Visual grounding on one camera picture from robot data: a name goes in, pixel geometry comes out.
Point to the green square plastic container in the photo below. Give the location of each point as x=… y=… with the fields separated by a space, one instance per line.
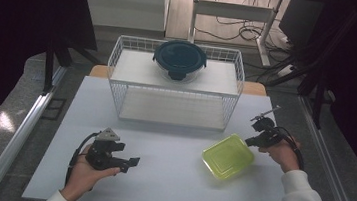
x=227 y=156

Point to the person's left hand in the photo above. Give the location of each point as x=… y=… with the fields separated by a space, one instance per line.
x=84 y=177

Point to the white cabinet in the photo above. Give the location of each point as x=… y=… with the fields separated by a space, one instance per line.
x=123 y=2

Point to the white power strip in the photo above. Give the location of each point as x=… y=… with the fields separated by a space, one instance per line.
x=285 y=70

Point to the silver metal rail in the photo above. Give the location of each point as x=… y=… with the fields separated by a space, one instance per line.
x=330 y=170
x=18 y=137

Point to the wooden table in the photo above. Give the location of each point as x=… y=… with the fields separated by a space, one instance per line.
x=255 y=87

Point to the round glass container teal lid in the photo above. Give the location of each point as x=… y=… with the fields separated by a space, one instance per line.
x=179 y=59

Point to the white metal desk frame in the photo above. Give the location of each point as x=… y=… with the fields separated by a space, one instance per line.
x=232 y=10

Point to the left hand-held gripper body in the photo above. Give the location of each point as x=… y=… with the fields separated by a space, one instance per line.
x=104 y=149

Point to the black metal stand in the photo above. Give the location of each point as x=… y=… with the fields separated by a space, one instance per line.
x=317 y=101
x=51 y=63

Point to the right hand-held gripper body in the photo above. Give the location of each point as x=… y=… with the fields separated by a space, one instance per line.
x=265 y=136

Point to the person's right hand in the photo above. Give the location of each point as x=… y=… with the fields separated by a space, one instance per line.
x=283 y=155

